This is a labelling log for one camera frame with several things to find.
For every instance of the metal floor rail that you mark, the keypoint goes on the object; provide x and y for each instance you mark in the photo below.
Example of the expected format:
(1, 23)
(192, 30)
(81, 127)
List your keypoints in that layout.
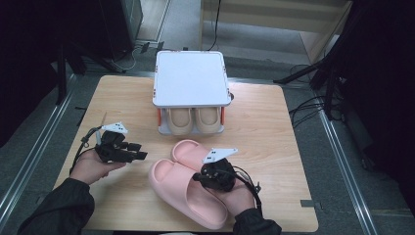
(342, 163)
(39, 147)

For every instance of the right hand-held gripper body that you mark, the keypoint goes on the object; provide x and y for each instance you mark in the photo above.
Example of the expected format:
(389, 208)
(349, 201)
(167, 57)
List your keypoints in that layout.
(218, 176)

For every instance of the person's left hand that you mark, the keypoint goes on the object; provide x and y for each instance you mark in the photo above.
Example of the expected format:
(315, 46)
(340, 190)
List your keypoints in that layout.
(89, 168)

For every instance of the white shoe rack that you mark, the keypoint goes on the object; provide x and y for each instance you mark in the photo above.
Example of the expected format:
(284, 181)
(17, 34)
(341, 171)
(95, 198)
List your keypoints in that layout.
(191, 78)

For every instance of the person's right hand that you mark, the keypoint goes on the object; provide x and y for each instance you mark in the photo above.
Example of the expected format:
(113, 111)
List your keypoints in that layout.
(241, 199)

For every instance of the beige wooden platform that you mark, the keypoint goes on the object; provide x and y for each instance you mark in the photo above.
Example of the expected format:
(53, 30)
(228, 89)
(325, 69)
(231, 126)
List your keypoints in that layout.
(277, 19)

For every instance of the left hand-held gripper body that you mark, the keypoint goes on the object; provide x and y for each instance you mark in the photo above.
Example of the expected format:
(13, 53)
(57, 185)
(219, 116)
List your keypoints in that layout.
(112, 150)

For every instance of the small dark floor bracket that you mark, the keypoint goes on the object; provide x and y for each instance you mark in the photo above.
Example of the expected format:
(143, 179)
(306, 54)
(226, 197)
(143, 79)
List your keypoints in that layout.
(145, 47)
(160, 45)

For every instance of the pink slipper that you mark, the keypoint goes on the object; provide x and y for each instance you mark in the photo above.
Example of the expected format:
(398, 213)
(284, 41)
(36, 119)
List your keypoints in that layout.
(189, 151)
(176, 186)

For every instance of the black curtain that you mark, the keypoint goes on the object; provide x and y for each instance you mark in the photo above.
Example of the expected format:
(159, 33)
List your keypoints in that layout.
(23, 65)
(385, 81)

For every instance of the cream clog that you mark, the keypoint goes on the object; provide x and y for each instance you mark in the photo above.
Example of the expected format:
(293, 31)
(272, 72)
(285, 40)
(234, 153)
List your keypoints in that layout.
(180, 122)
(208, 120)

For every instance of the black tripod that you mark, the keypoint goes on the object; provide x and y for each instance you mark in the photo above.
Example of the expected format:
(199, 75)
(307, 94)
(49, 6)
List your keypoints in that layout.
(329, 84)

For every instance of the dark cabinet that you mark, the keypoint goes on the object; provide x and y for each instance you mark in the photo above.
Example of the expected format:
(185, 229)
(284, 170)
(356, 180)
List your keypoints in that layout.
(124, 23)

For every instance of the black stand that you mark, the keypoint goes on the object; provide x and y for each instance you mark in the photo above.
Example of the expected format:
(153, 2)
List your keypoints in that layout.
(62, 75)

